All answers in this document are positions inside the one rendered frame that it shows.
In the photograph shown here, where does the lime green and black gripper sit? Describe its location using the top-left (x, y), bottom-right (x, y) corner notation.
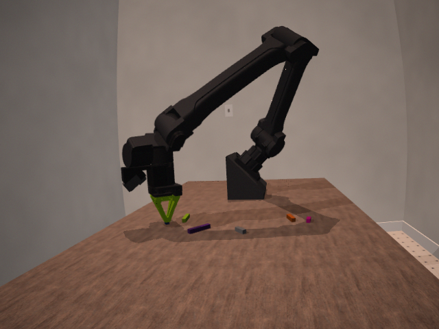
top-left (147, 162), bottom-right (182, 223)

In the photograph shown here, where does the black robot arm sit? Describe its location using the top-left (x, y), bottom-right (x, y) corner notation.
top-left (121, 26), bottom-right (319, 192)

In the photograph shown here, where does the purple rod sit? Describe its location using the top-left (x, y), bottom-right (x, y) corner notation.
top-left (187, 223), bottom-right (211, 234)

